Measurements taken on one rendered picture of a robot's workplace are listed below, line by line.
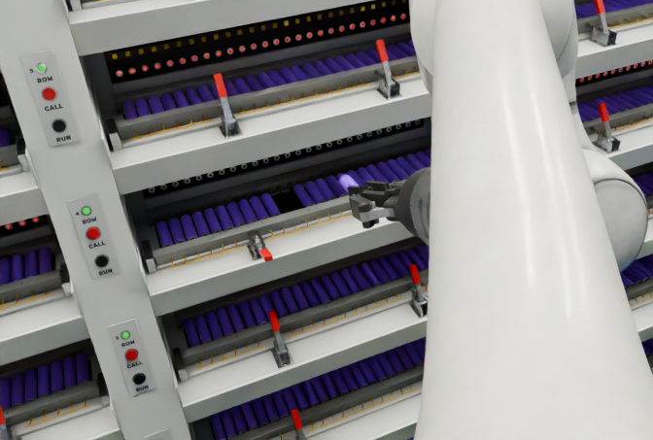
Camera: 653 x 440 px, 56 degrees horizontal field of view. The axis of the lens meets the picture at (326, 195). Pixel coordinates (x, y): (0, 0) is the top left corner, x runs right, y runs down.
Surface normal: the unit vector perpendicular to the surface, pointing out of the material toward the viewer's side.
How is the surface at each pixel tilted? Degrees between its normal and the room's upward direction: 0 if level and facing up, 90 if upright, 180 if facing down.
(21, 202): 109
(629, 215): 82
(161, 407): 90
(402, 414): 20
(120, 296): 90
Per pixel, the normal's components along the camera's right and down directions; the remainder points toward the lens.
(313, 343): -0.05, -0.80
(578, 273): 0.28, -0.70
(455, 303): -0.79, -0.57
